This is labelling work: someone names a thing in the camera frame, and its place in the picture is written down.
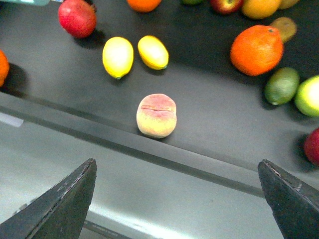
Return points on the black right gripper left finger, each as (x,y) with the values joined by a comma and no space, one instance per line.
(60,212)

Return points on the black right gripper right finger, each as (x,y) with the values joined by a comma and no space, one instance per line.
(294,203)

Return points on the yellow lemon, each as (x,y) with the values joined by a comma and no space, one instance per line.
(117,57)
(153,52)

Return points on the green apple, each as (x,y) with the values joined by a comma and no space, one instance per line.
(307,97)

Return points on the pink flat peach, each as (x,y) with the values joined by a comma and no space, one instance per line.
(156,115)

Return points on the front orange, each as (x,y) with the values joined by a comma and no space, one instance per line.
(4,67)

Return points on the orange with green stem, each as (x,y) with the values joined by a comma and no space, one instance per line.
(257,50)

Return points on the brown kiwi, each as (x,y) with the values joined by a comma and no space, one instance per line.
(286,27)

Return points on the red pomegranate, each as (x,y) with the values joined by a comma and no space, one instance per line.
(77,17)

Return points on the red apple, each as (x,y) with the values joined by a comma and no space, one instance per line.
(225,7)

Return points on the large orange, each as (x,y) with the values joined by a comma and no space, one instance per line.
(143,6)

